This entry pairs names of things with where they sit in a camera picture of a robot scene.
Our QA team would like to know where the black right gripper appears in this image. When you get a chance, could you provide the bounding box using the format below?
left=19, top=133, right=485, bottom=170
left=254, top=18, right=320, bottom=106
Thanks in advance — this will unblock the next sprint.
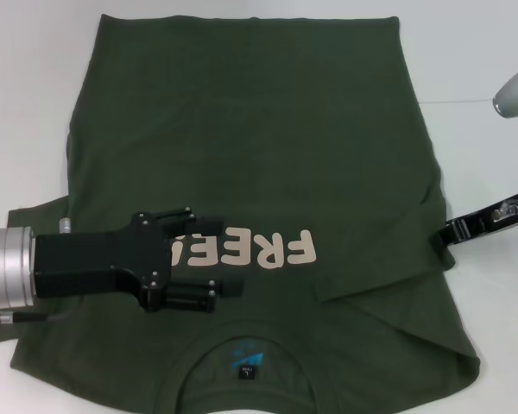
left=434, top=198, right=518, bottom=250

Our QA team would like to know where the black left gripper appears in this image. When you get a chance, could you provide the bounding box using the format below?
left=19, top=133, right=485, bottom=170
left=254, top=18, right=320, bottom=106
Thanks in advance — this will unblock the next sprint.
left=32, top=207, right=246, bottom=315

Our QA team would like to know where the right gripper cable with connectors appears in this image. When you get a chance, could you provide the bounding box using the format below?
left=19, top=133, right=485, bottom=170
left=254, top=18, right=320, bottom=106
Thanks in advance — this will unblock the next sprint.
left=491, top=198, right=518, bottom=222

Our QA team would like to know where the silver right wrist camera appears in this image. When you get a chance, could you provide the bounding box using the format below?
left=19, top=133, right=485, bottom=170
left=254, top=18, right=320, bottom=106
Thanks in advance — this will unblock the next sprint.
left=492, top=63, right=518, bottom=120

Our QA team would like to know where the dark green printed t-shirt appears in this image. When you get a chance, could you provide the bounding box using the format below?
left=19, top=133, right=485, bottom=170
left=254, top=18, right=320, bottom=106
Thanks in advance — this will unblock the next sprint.
left=0, top=13, right=480, bottom=414

